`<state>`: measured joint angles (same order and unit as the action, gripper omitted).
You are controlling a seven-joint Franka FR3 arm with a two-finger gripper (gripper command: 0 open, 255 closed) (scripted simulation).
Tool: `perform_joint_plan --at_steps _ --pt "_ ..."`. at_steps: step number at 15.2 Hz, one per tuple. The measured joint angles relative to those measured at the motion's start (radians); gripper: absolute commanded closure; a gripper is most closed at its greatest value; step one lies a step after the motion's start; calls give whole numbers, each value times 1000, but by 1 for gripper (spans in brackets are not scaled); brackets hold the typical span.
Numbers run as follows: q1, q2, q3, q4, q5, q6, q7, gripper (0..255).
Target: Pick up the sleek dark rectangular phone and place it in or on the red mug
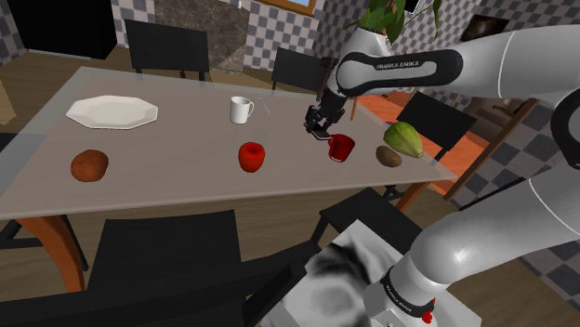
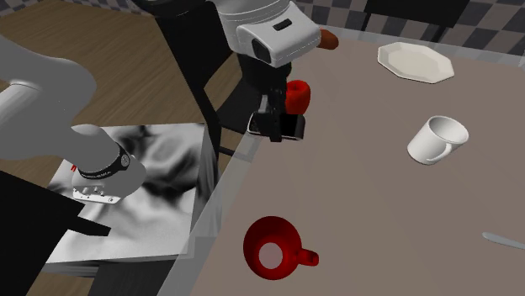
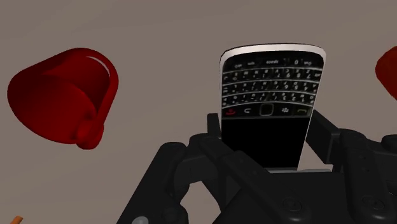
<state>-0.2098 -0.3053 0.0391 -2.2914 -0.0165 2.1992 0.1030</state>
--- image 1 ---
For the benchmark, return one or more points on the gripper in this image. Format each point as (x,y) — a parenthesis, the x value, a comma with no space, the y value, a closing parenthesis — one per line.
(330,108)

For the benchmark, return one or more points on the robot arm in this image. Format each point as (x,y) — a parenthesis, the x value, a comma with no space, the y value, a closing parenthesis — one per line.
(489,68)

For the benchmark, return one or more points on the red mug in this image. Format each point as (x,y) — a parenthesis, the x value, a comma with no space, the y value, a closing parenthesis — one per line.
(340,148)

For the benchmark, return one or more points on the silver fork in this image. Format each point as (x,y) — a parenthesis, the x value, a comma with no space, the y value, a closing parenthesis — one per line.
(264,105)

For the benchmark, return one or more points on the red apple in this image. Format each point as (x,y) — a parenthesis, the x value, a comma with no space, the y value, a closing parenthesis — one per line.
(251,157)

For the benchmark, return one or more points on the brown kiwi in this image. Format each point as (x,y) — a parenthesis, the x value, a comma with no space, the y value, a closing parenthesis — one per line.
(388,156)

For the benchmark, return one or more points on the white mug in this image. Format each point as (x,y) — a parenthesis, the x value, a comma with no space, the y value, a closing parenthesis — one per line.
(238,110)

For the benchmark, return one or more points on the green oval fruit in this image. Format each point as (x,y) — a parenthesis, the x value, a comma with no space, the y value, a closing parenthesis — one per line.
(403,139)

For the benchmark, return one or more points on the green leafy plant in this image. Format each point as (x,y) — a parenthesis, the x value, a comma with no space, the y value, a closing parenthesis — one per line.
(379,18)

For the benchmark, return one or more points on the wooden framed window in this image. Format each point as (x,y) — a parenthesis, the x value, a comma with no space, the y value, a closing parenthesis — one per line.
(290,4)

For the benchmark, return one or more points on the dining table with wooden legs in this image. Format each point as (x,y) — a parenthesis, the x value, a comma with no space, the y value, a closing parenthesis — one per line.
(181,149)

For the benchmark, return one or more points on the patterned grey robot stand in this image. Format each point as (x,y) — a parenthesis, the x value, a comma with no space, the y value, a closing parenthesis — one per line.
(335,281)

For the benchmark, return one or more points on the white plate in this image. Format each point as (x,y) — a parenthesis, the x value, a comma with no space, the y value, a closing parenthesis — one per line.
(112,112)

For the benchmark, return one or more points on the round brown fruit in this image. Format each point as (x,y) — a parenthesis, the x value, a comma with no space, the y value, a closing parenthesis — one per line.
(89,166)

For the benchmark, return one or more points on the black cabinet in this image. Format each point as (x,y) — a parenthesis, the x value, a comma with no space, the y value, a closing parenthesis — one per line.
(63,27)

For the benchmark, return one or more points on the dark wall picture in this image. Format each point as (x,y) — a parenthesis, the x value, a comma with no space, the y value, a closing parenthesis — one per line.
(484,27)

